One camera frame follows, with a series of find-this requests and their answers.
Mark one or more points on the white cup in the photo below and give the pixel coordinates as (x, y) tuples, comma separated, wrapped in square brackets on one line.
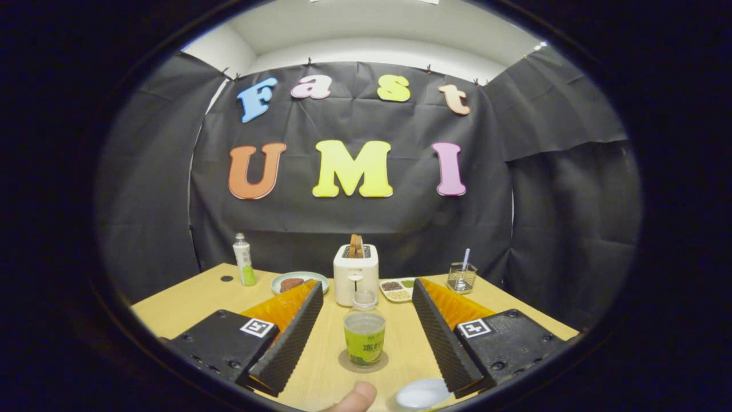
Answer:
[(422, 393)]

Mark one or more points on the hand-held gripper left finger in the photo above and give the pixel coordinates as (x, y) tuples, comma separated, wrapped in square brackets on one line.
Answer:
[(291, 343)]

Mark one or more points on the green label juice bottle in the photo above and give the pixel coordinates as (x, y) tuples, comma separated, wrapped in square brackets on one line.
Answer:
[(365, 337)]

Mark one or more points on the slim white green bottle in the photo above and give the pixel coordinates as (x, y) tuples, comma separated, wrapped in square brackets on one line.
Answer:
[(244, 260)]

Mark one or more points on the pale green plate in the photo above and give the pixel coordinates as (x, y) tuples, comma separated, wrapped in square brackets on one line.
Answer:
[(317, 279)]

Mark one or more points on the white divided condiment dish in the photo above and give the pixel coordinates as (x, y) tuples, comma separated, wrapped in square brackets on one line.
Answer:
[(396, 292)]

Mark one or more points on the brown food piece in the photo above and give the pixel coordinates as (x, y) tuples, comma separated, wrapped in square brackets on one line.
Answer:
[(291, 284)]

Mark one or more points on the wooden table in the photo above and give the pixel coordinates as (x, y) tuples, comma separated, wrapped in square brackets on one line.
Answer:
[(189, 303)]

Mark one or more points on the brown round coaster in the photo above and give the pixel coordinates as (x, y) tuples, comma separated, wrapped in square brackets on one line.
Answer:
[(342, 361)]

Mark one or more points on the white toaster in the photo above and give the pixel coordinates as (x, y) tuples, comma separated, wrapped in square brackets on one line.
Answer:
[(354, 280)]

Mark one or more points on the white straw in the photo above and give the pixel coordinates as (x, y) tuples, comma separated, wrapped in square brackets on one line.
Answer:
[(466, 256)]

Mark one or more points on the clear glass holder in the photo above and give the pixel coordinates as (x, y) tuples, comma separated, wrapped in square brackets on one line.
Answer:
[(462, 280)]

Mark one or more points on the brown toast slice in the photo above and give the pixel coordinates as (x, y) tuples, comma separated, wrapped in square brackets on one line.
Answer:
[(356, 245)]

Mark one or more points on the black backdrop cloth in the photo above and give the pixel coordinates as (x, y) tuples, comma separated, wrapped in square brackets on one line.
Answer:
[(372, 120)]

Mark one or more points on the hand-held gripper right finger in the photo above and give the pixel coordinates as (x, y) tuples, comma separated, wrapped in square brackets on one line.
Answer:
[(443, 343)]

